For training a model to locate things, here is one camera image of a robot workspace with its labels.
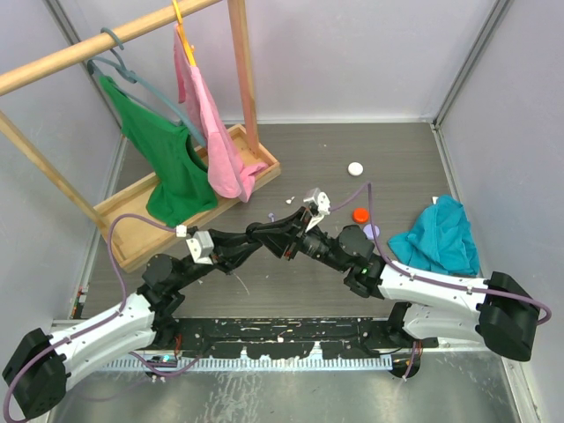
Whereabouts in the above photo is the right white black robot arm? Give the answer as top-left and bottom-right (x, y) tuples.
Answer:
(247, 207), (540, 362)

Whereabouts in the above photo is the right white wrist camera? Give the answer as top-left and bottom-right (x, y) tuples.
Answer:
(303, 188), (330, 232)

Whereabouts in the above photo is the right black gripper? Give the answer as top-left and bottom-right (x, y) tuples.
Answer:
(253, 205), (350, 273)

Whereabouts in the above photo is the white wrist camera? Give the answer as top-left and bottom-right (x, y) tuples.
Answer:
(303, 188), (330, 232)
(186, 231), (214, 265)

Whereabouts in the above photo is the blue-grey hanger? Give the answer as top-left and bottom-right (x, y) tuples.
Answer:
(85, 48), (207, 148)

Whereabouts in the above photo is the teal cloth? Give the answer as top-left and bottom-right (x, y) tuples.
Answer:
(388, 196), (480, 276)

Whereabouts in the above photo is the white slotted cable duct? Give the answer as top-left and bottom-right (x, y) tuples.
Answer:
(94, 352), (393, 372)

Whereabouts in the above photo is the white round charging case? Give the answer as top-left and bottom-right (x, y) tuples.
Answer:
(347, 161), (364, 177)

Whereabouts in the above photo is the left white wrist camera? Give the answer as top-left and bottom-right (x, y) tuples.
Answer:
(186, 231), (214, 265)

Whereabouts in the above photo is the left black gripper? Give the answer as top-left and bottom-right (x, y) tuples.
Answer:
(173, 228), (260, 290)

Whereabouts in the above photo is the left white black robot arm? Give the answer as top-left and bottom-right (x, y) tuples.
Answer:
(2, 230), (261, 422)

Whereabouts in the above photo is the black charging case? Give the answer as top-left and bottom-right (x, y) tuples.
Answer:
(245, 222), (263, 241)

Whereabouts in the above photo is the orange charging case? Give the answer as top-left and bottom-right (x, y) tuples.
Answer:
(352, 207), (370, 224)

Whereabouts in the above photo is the yellow hanger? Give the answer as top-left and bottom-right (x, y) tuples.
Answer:
(172, 0), (197, 66)

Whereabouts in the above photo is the pink cloth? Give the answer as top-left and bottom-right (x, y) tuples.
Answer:
(174, 26), (268, 203)

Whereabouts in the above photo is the green shirt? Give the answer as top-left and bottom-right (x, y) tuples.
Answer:
(99, 76), (218, 226)

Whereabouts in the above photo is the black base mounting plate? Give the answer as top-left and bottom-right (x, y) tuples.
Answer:
(163, 317), (412, 360)

